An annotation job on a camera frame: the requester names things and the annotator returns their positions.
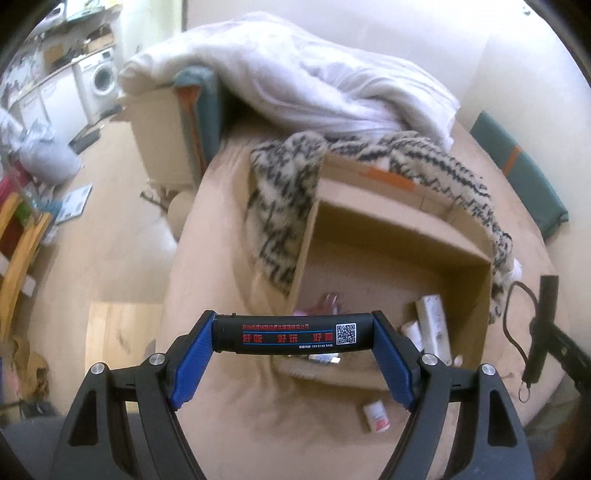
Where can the grey fabric seat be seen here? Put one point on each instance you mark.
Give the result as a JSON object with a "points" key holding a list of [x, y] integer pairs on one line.
{"points": [[27, 447]]}

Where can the tan carved object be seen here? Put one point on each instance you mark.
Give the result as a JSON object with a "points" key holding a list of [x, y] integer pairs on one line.
{"points": [[27, 364]]}

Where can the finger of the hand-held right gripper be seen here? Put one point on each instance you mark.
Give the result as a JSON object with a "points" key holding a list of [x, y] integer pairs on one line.
{"points": [[572, 357]]}

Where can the white bottle red label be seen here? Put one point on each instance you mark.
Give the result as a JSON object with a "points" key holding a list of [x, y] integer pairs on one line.
{"points": [[376, 415]]}

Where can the small white bottle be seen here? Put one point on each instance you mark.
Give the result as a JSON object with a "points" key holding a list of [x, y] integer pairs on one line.
{"points": [[411, 332]]}

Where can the white washing machine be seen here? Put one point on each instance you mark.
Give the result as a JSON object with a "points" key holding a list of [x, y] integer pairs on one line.
{"points": [[101, 81]]}

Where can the blue white booklet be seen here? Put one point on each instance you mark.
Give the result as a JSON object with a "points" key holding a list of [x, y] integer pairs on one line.
{"points": [[74, 203]]}

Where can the white bag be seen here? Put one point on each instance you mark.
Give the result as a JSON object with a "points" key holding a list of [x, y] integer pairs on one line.
{"points": [[46, 152]]}

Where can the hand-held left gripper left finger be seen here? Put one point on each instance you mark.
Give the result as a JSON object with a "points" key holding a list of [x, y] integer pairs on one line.
{"points": [[194, 360]]}

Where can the teal cushion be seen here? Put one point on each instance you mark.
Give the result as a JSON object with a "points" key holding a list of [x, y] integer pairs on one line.
{"points": [[207, 115], [531, 184]]}

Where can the black cylinder with print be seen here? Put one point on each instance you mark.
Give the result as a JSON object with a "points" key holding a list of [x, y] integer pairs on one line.
{"points": [[277, 334]]}

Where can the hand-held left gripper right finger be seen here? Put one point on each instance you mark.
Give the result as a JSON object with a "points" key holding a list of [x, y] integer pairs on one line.
{"points": [[392, 364]]}

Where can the black white striped blanket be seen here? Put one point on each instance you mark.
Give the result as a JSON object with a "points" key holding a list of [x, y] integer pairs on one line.
{"points": [[277, 207]]}

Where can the curved wooden chair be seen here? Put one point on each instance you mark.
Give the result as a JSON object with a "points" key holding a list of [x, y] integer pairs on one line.
{"points": [[23, 258]]}

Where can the cardboard box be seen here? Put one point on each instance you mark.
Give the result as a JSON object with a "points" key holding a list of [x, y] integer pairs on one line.
{"points": [[392, 258]]}

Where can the white cabinet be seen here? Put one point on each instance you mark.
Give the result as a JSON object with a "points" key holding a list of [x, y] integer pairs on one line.
{"points": [[55, 97]]}

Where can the beige sofa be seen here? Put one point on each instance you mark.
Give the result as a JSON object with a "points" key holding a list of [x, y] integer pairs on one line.
{"points": [[221, 392]]}

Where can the white tube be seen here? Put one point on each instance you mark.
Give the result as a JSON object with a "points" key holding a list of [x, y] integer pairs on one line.
{"points": [[431, 323]]}

